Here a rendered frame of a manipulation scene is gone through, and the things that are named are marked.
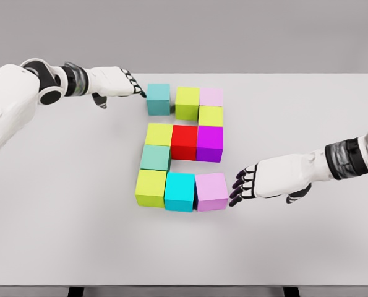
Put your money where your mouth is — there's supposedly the mint green cube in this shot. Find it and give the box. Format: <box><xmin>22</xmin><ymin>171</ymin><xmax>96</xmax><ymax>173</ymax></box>
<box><xmin>139</xmin><ymin>144</ymin><xmax>172</xmax><ymax>172</ymax></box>

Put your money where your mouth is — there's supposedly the cyan cube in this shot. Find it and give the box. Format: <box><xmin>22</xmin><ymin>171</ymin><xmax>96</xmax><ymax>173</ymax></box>
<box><xmin>163</xmin><ymin>171</ymin><xmax>197</xmax><ymax>213</ymax></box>

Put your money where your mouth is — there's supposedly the pale pink cube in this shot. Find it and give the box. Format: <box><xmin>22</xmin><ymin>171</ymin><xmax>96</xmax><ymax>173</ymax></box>
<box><xmin>199</xmin><ymin>87</ymin><xmax>225</xmax><ymax>108</ymax></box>

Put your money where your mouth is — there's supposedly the teal cube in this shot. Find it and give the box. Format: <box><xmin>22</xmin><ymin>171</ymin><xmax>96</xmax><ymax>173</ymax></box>
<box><xmin>146</xmin><ymin>83</ymin><xmax>172</xmax><ymax>117</ymax></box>

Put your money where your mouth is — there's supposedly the red cube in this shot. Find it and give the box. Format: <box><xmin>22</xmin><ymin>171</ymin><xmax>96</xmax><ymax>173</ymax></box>
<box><xmin>170</xmin><ymin>124</ymin><xmax>199</xmax><ymax>161</ymax></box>

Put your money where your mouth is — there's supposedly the purple cube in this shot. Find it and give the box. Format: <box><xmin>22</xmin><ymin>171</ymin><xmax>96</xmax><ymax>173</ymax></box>
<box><xmin>195</xmin><ymin>125</ymin><xmax>225</xmax><ymax>163</ymax></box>

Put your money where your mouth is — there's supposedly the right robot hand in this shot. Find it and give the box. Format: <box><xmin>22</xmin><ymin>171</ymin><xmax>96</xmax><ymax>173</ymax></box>
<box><xmin>228</xmin><ymin>154</ymin><xmax>312</xmax><ymax>207</ymax></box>

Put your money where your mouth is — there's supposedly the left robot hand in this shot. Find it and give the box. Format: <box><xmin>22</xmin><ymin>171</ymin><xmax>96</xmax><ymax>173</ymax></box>
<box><xmin>90</xmin><ymin>66</ymin><xmax>147</xmax><ymax>110</ymax></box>

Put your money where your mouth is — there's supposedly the yellow-green cube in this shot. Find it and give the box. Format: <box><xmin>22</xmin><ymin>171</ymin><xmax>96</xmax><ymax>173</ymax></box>
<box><xmin>197</xmin><ymin>105</ymin><xmax>225</xmax><ymax>127</ymax></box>
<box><xmin>144</xmin><ymin>122</ymin><xmax>174</xmax><ymax>147</ymax></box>
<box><xmin>134</xmin><ymin>168</ymin><xmax>168</xmax><ymax>208</ymax></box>
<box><xmin>174</xmin><ymin>86</ymin><xmax>201</xmax><ymax>121</ymax></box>

